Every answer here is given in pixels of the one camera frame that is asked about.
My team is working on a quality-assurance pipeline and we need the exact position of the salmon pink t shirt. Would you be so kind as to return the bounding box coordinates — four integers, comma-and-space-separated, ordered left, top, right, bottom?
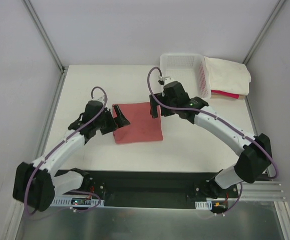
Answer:
113, 102, 163, 145

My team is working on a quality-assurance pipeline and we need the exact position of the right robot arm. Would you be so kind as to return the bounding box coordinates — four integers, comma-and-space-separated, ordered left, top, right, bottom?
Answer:
149, 77, 271, 199

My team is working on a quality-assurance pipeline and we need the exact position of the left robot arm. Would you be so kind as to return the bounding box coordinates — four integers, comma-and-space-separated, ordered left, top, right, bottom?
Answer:
13, 100, 130, 212

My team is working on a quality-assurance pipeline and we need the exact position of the white perforated plastic basket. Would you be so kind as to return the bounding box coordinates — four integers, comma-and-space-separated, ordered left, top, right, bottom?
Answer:
160, 53, 211, 100

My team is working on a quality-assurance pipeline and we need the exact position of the folded tan t shirt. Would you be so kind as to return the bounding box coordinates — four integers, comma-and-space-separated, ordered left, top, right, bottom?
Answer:
211, 94, 245, 101

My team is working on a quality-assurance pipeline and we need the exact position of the folded cream t shirt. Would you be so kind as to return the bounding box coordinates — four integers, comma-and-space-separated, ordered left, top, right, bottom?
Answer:
204, 56, 251, 96

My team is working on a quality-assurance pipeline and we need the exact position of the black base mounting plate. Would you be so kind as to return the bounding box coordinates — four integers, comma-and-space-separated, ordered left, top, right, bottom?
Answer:
57, 167, 244, 208

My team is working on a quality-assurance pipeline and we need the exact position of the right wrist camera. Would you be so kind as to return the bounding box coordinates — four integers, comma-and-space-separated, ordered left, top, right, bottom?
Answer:
158, 76, 173, 86

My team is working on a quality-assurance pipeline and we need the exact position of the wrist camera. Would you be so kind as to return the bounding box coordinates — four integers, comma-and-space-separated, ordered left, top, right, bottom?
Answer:
97, 95, 106, 103
158, 76, 173, 86

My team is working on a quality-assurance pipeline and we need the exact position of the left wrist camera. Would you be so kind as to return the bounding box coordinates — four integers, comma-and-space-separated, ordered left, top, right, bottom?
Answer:
97, 95, 106, 103

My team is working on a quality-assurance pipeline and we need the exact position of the left side aluminium rail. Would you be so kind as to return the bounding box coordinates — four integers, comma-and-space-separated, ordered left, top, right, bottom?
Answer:
33, 68, 68, 160

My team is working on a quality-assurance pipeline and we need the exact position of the aluminium rail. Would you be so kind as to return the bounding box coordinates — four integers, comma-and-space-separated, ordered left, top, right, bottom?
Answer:
16, 174, 289, 201
33, 68, 68, 160

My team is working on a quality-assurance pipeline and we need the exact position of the left white cable duct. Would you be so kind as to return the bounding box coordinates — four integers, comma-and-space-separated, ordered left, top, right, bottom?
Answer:
50, 196, 105, 208

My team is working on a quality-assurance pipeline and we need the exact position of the white cable duct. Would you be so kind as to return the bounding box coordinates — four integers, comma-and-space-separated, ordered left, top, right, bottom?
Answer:
50, 196, 105, 208
195, 200, 212, 211

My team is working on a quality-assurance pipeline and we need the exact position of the right white cable duct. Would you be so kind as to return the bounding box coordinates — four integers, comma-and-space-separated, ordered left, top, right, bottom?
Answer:
195, 200, 212, 211

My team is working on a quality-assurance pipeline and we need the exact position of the front aluminium rail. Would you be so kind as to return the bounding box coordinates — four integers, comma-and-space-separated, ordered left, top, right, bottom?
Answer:
16, 174, 289, 201

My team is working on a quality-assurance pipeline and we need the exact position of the right aluminium frame post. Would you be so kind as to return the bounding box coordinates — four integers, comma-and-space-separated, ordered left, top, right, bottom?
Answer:
242, 0, 287, 65

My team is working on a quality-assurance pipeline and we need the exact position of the aluminium frame post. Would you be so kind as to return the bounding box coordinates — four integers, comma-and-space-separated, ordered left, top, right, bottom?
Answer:
242, 0, 287, 65
22, 0, 65, 73

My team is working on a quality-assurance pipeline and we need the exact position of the left aluminium frame post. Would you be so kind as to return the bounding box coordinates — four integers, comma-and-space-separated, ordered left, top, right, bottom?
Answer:
22, 0, 65, 73

